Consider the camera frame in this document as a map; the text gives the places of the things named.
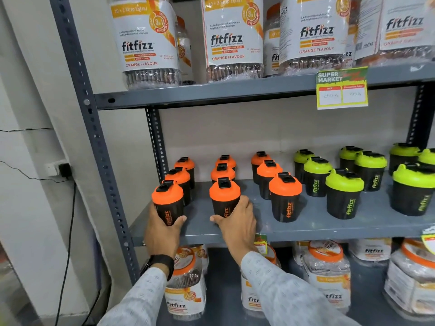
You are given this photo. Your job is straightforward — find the person's left hand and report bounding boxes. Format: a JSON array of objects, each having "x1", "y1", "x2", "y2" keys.
[{"x1": 144, "y1": 202, "x2": 188, "y2": 266}]

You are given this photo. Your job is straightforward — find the person's right hand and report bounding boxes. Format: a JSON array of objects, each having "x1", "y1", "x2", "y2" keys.
[{"x1": 209, "y1": 195, "x2": 259, "y2": 266}]

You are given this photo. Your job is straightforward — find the orange-lid black shaker bottle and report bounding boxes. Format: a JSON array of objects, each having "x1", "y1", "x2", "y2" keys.
[
  {"x1": 209, "y1": 177, "x2": 241, "y2": 220},
  {"x1": 152, "y1": 180, "x2": 184, "y2": 226}
]

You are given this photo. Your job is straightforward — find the person's right forearm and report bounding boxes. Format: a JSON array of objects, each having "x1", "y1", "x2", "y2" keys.
[{"x1": 234, "y1": 249, "x2": 363, "y2": 326}]

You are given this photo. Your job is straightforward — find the person's left forearm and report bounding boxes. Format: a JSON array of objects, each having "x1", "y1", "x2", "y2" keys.
[{"x1": 98, "y1": 262, "x2": 170, "y2": 326}]

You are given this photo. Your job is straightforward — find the black wristwatch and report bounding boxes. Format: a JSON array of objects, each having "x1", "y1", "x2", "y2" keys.
[{"x1": 140, "y1": 254, "x2": 175, "y2": 281}]

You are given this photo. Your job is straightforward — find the small green shelf tag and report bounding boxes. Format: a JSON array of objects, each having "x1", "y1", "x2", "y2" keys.
[{"x1": 254, "y1": 234, "x2": 269, "y2": 256}]

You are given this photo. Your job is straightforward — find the group of orange-lid shakers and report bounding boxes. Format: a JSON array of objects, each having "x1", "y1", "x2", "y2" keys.
[{"x1": 164, "y1": 151, "x2": 302, "y2": 223}]

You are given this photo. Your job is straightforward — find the row of white-label lozenge jars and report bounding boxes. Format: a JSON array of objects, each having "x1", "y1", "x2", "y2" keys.
[
  {"x1": 164, "y1": 238, "x2": 435, "y2": 323},
  {"x1": 109, "y1": 0, "x2": 435, "y2": 91}
]

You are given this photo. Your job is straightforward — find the grey metal shelf rack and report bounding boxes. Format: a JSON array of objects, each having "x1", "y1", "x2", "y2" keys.
[{"x1": 49, "y1": 0, "x2": 435, "y2": 326}]

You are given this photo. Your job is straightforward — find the group of green-lid shakers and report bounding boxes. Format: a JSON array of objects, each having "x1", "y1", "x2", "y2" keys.
[{"x1": 294, "y1": 143, "x2": 435, "y2": 220}]

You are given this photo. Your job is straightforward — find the green yellow price tag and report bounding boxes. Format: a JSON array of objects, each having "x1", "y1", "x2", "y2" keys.
[{"x1": 316, "y1": 67, "x2": 369, "y2": 110}]

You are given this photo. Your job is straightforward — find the yellow shelf tag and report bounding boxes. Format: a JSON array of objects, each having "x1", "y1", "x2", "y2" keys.
[{"x1": 421, "y1": 226, "x2": 435, "y2": 256}]

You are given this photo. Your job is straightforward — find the black power cable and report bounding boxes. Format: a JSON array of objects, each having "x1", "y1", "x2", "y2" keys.
[{"x1": 54, "y1": 176, "x2": 77, "y2": 326}]

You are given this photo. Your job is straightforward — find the white wall socket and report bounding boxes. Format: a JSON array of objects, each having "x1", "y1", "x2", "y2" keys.
[{"x1": 44, "y1": 160, "x2": 68, "y2": 177}]

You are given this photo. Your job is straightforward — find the thin black wire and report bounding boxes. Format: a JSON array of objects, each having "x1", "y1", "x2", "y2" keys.
[
  {"x1": 0, "y1": 161, "x2": 68, "y2": 183},
  {"x1": 0, "y1": 127, "x2": 55, "y2": 133}
]

